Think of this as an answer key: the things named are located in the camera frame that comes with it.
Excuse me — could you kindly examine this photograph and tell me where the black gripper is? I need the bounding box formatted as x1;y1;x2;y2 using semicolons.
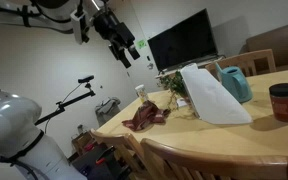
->
93;11;140;68

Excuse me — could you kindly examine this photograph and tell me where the dark red patterned cloth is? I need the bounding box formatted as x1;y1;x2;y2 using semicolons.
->
122;101;170;131

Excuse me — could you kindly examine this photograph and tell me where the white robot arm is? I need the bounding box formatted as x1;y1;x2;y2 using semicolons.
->
0;0;139;180

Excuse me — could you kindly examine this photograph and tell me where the green sticky note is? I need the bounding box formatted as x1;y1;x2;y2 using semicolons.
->
137;39;147;49

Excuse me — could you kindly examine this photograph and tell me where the white paper cup container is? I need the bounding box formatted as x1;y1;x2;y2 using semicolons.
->
135;84;148;103

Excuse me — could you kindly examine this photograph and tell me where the white tv stand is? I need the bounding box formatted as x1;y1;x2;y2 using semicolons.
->
155;55;226;79

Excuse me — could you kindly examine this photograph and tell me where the grey bundle of clothes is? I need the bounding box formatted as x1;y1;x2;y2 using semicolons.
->
95;97;121;126

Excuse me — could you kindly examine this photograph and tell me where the potted green plant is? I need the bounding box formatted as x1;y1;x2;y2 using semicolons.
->
159;71;191;110

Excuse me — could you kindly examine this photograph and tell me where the black flat screen television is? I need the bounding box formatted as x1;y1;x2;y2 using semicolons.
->
148;9;218;71

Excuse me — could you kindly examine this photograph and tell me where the wooden chair near left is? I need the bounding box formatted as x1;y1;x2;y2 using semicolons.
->
90;129;151;180

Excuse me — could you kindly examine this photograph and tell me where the wooden chair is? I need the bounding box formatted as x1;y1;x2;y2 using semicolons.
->
90;129;151;180
141;138;288;180
205;49;277;77

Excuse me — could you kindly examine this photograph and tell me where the white paper towel roll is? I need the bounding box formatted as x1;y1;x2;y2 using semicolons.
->
181;68;252;125

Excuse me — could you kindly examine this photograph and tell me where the teal watering can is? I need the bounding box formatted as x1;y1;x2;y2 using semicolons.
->
215;63;253;103

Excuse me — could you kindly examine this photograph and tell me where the wooden chair near right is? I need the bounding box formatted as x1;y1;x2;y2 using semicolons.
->
141;138;288;180

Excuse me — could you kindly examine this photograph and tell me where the wooden chair far side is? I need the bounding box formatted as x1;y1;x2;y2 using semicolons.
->
205;49;277;77

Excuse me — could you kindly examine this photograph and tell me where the brown armchair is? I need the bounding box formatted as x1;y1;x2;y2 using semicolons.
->
244;25;288;71

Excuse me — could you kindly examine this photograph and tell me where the red jar black lid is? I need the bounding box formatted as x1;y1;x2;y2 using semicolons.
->
269;83;288;122

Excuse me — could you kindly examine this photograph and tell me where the black camera on stand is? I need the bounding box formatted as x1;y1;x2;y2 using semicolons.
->
35;75;95;125

